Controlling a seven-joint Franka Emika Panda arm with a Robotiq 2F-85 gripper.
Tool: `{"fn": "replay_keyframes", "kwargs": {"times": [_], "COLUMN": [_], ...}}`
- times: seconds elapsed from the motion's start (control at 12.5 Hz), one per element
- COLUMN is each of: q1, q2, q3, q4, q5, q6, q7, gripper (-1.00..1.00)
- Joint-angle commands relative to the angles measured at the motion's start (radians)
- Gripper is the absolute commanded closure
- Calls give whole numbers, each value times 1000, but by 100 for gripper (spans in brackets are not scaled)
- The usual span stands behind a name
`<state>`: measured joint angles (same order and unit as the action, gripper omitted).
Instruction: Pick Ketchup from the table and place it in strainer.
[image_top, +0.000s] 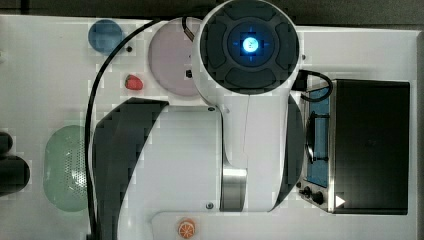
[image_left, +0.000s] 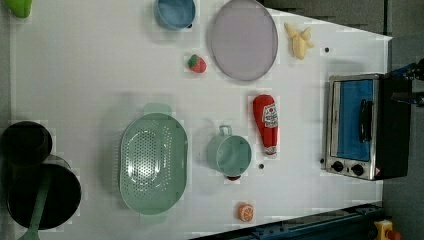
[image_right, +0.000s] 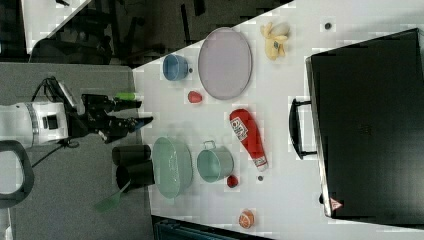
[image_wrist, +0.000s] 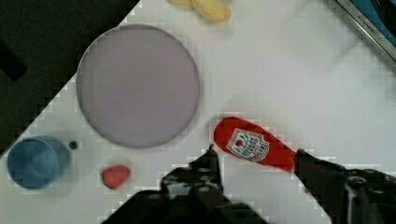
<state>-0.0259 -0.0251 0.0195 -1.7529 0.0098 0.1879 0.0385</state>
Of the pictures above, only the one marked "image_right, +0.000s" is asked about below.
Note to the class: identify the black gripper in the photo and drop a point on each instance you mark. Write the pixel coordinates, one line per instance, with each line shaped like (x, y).
(96, 119)

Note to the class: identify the red plush ketchup bottle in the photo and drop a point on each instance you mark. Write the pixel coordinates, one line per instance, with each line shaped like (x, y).
(247, 132)

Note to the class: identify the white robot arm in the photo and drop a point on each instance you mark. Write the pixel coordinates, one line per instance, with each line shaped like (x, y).
(42, 123)

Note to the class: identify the green oval strainer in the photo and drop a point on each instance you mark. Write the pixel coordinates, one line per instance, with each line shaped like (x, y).
(172, 165)

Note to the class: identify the green marker pen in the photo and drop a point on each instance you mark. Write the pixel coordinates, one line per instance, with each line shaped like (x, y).
(127, 96)

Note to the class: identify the blue cup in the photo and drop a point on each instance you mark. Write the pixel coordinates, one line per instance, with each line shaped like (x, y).
(175, 67)

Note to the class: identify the red strawberry toy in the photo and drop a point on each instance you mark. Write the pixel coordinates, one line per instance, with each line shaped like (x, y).
(194, 97)

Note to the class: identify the green spatula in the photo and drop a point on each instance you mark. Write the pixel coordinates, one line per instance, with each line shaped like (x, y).
(111, 201)

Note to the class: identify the large grey plate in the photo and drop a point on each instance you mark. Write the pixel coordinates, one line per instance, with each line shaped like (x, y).
(224, 63)

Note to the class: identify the small red fruit toy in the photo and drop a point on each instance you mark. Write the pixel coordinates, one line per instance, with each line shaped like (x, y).
(232, 181)

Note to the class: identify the orange slice toy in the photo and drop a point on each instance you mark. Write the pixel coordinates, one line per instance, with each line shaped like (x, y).
(246, 219)

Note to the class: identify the black toaster oven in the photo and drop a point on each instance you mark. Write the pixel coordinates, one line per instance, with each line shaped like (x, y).
(367, 102)

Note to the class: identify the green pot with handle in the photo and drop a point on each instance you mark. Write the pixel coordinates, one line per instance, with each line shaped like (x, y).
(214, 162)

